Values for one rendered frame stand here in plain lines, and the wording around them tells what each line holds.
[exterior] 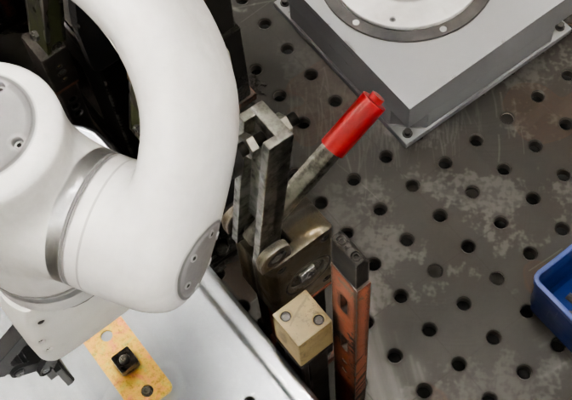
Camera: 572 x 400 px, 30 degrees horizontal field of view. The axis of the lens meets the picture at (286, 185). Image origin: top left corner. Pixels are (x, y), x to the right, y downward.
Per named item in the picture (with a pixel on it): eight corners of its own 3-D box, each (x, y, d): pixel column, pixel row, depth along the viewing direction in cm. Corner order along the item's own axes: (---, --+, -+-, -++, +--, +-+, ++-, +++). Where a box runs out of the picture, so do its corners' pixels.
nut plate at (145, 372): (80, 340, 89) (77, 334, 88) (117, 312, 90) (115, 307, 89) (136, 417, 86) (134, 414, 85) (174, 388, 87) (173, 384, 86)
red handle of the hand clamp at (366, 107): (226, 223, 86) (355, 76, 81) (241, 224, 88) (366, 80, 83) (259, 260, 84) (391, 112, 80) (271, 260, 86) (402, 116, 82)
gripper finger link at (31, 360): (30, 322, 75) (54, 349, 81) (-9, 349, 74) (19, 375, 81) (54, 356, 74) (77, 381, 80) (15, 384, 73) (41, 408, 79)
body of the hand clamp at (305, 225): (258, 353, 119) (225, 221, 88) (306, 317, 121) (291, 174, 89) (291, 394, 117) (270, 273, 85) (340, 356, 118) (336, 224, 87)
